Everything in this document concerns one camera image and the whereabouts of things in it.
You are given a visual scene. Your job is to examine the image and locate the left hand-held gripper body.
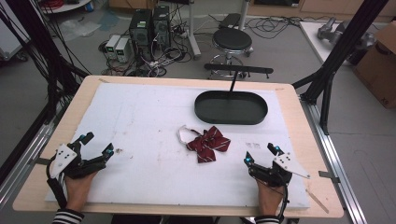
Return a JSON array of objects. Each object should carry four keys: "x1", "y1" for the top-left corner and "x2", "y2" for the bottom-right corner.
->
[{"x1": 49, "y1": 142, "x2": 107, "y2": 180}]

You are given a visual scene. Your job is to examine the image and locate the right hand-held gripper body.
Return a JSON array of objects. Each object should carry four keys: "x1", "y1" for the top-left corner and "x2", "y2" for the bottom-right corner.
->
[{"x1": 247, "y1": 152, "x2": 311, "y2": 189}]

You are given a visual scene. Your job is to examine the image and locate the red striped bow tie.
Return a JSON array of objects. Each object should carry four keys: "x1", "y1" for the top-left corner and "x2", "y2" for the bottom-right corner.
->
[{"x1": 177, "y1": 124, "x2": 232, "y2": 164}]

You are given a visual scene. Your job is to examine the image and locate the black oval tray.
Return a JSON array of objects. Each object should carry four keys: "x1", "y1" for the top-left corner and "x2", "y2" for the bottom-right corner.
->
[{"x1": 193, "y1": 90, "x2": 269, "y2": 126}]

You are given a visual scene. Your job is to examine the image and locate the person's left hand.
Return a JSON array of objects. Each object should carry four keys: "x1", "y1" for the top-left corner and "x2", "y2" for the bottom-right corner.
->
[{"x1": 64, "y1": 171, "x2": 98, "y2": 213}]

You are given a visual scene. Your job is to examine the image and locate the person's right hand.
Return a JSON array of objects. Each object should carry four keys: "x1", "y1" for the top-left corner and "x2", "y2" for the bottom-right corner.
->
[{"x1": 256, "y1": 178, "x2": 285, "y2": 217}]

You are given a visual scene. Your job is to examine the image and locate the wooden table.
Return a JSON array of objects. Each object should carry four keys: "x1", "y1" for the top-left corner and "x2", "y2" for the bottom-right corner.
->
[{"x1": 12, "y1": 75, "x2": 345, "y2": 219}]

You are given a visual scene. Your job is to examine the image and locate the wooden stick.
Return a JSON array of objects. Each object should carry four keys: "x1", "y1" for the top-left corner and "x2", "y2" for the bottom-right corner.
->
[{"x1": 304, "y1": 188, "x2": 331, "y2": 215}]

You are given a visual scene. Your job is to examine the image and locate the white foam mat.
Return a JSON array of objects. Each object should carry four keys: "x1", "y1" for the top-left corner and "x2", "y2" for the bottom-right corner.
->
[{"x1": 45, "y1": 82, "x2": 311, "y2": 209}]

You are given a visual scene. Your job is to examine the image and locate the black hanger stand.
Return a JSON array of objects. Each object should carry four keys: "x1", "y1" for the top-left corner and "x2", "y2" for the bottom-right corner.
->
[{"x1": 204, "y1": 63, "x2": 275, "y2": 93}]

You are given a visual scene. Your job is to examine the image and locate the white power supply unit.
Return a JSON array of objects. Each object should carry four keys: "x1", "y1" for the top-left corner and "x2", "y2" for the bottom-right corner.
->
[
  {"x1": 114, "y1": 37, "x2": 131, "y2": 63},
  {"x1": 105, "y1": 34, "x2": 121, "y2": 60}
]

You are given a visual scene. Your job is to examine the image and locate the computer towers on floor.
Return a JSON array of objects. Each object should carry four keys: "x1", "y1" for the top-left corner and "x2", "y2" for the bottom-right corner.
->
[{"x1": 98, "y1": 3, "x2": 194, "y2": 78}]

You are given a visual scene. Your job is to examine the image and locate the black round stool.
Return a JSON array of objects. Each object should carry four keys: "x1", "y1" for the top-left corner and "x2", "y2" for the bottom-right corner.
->
[{"x1": 207, "y1": 27, "x2": 254, "y2": 79}]

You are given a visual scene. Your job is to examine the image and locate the black computer tower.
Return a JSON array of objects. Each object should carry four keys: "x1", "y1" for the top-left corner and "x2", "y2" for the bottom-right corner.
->
[
  {"x1": 128, "y1": 8, "x2": 154, "y2": 60},
  {"x1": 151, "y1": 5, "x2": 172, "y2": 49}
]

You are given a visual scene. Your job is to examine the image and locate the brown cardboard box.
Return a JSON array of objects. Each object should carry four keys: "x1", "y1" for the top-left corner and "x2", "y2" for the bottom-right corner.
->
[{"x1": 352, "y1": 21, "x2": 396, "y2": 109}]

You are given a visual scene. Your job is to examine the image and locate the white table leg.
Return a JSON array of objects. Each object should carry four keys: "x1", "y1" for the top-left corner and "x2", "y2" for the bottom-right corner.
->
[{"x1": 185, "y1": 0, "x2": 203, "y2": 61}]

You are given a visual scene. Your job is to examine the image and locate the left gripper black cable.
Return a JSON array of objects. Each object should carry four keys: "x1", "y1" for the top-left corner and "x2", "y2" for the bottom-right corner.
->
[{"x1": 46, "y1": 162, "x2": 68, "y2": 210}]

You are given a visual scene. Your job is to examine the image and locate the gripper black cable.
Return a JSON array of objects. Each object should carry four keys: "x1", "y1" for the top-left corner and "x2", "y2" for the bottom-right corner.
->
[
  {"x1": 46, "y1": 162, "x2": 68, "y2": 210},
  {"x1": 252, "y1": 176, "x2": 290, "y2": 223}
]

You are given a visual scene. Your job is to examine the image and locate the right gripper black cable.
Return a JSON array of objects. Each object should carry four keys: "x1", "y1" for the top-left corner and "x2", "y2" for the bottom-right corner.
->
[{"x1": 252, "y1": 176, "x2": 290, "y2": 223}]

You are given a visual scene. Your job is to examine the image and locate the black metal frame post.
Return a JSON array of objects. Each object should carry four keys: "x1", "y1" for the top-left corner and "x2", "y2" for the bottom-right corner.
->
[
  {"x1": 292, "y1": 0, "x2": 390, "y2": 135},
  {"x1": 0, "y1": 0, "x2": 92, "y2": 125}
]

